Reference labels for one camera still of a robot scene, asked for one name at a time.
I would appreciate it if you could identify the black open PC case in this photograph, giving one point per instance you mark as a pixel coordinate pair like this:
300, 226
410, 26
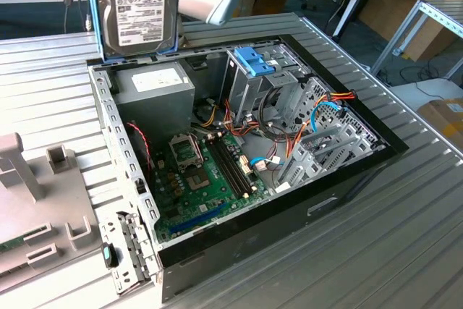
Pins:
253, 240

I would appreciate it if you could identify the metal drive cage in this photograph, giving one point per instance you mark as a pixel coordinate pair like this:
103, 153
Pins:
249, 95

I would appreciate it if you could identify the blue plastic drive latch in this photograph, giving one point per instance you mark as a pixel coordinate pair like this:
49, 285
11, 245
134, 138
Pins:
253, 61

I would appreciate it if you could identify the large brown cardboard box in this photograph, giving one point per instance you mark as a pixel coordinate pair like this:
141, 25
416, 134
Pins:
394, 16

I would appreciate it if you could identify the black RAM slot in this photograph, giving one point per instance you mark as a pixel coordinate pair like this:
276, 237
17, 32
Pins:
230, 168
238, 165
234, 167
226, 169

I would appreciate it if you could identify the grey power supply unit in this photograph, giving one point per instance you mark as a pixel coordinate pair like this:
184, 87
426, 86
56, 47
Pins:
155, 110

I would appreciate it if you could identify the black tripod stand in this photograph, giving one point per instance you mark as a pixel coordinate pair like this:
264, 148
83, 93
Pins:
346, 16

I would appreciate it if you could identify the blue expansion slot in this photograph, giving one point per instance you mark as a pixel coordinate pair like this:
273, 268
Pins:
197, 219

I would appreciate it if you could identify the CPU socket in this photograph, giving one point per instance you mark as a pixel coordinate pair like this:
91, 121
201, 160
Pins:
198, 180

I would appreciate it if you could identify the green motherboard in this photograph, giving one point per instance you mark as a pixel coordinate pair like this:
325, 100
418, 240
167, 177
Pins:
188, 202

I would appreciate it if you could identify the grey parts rack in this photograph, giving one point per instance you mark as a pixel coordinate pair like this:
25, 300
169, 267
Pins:
47, 197

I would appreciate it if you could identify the green RAM stick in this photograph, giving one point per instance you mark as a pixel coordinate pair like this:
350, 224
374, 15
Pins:
11, 245

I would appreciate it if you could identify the cardboard box with label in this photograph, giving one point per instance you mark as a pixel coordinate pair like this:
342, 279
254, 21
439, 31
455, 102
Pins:
443, 121

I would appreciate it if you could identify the white side table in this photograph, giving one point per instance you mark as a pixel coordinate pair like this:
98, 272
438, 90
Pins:
434, 92

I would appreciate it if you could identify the metal shelf frame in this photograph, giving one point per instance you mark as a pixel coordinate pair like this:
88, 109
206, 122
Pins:
430, 10

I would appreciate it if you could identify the small brown cardboard box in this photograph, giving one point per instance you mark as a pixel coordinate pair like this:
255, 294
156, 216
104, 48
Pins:
269, 6

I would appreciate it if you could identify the white board connector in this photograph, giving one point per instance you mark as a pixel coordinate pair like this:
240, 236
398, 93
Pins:
245, 165

